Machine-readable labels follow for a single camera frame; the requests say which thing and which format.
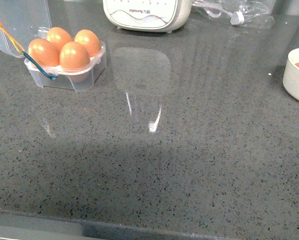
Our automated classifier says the brown egg back in box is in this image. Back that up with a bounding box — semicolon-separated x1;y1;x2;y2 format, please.
46;27;73;52

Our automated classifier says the clear plastic egg box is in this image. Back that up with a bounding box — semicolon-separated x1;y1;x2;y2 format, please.
0;0;107;92

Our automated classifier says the white Joyoung soymilk machine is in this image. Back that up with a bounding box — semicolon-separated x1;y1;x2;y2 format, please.
102;0;192;33

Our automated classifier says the teal rubber band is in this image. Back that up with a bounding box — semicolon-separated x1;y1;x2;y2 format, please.
21;51;58;81

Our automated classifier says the yellow rubber band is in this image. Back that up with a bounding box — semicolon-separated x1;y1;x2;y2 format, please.
0;20;25;55

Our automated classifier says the clear plastic bag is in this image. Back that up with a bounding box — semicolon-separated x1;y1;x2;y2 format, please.
192;0;275;29

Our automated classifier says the white round bowl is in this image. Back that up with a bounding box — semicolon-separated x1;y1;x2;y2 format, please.
282;48;299;101

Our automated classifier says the white power cable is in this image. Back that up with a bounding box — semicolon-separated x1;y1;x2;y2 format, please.
192;0;245;26

